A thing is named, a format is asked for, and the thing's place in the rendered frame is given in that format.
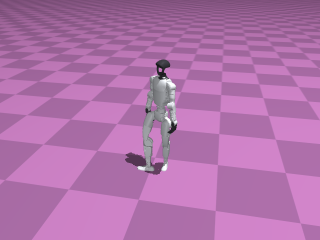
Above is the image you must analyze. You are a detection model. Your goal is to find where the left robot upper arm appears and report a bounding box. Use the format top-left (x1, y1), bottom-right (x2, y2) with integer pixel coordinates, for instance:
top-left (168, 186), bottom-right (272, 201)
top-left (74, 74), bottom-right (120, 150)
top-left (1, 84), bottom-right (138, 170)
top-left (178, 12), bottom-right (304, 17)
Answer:
top-left (166, 81), bottom-right (176, 109)

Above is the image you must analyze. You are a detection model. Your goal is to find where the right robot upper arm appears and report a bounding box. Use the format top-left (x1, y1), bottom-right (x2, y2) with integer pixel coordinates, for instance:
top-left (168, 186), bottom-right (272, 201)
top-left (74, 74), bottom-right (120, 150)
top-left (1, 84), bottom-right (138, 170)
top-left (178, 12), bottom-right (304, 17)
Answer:
top-left (147, 75), bottom-right (157, 99)

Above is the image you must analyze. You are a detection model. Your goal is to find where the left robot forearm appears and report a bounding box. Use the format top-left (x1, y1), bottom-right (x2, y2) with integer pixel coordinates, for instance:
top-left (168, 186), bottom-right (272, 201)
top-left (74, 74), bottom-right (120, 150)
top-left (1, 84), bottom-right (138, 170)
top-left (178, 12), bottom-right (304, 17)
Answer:
top-left (169, 103), bottom-right (178, 126)

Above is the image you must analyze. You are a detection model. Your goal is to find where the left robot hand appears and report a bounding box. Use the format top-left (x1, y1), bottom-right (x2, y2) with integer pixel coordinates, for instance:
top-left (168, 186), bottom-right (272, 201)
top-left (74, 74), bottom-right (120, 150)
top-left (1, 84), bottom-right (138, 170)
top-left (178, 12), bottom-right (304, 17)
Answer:
top-left (167, 122), bottom-right (177, 134)

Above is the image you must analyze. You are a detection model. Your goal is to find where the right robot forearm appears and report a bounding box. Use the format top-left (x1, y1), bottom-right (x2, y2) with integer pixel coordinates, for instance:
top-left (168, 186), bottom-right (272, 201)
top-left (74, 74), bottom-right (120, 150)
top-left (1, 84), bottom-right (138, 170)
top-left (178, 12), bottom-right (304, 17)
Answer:
top-left (145, 96), bottom-right (154, 111)

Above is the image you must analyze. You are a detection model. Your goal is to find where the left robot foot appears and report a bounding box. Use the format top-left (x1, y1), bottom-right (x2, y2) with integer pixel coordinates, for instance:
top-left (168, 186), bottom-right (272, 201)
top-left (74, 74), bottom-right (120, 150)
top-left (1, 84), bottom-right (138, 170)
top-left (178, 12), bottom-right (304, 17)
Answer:
top-left (161, 162), bottom-right (168, 172)

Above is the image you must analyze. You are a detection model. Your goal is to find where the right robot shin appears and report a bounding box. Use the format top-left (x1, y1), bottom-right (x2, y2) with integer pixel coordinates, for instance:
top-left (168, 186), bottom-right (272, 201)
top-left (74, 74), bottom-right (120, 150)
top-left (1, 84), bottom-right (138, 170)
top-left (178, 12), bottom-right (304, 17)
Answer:
top-left (143, 141), bottom-right (153, 168)

